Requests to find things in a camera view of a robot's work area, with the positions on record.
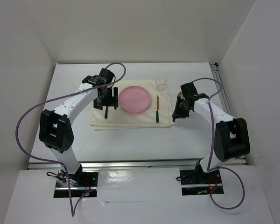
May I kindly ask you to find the pink plastic plate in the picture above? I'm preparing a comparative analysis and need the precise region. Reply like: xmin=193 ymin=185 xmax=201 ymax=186
xmin=118 ymin=86 xmax=152 ymax=113

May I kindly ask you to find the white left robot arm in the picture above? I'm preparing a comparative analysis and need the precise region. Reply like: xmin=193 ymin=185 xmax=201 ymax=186
xmin=39 ymin=68 xmax=119 ymax=186

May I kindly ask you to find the cream cloth placemat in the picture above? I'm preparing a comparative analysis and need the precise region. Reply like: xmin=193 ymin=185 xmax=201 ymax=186
xmin=91 ymin=79 xmax=173 ymax=130

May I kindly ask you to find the aluminium frame rail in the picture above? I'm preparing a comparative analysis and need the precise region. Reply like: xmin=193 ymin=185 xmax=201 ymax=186
xmin=27 ymin=62 xmax=247 ymax=169

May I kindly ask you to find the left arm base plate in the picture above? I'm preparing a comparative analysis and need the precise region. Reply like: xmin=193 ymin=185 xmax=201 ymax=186
xmin=46 ymin=170 xmax=98 ymax=198

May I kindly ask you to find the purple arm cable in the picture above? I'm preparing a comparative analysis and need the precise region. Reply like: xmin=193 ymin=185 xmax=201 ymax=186
xmin=191 ymin=77 xmax=245 ymax=210
xmin=15 ymin=63 xmax=127 ymax=217

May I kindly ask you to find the clear drinking glass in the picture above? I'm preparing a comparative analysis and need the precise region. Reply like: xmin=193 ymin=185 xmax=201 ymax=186
xmin=155 ymin=77 xmax=167 ymax=91

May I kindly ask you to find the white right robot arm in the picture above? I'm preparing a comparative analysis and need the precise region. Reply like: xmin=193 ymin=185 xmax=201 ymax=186
xmin=172 ymin=82 xmax=251 ymax=183

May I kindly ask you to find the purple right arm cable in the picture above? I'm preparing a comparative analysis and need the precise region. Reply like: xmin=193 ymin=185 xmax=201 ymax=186
xmin=191 ymin=77 xmax=245 ymax=210

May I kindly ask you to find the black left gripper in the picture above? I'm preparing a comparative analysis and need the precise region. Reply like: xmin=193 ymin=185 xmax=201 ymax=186
xmin=93 ymin=87 xmax=118 ymax=111

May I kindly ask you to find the gold fork green handle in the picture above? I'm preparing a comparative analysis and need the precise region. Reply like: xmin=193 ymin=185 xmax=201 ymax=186
xmin=104 ymin=107 xmax=108 ymax=119

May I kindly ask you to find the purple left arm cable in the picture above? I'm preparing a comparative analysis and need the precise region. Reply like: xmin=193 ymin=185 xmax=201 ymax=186
xmin=15 ymin=63 xmax=127 ymax=217

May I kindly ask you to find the gold knife green handle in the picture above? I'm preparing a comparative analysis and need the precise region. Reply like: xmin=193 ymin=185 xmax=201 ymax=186
xmin=156 ymin=95 xmax=160 ymax=123

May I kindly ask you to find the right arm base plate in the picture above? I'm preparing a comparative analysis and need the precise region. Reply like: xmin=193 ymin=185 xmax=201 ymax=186
xmin=176 ymin=168 xmax=224 ymax=196

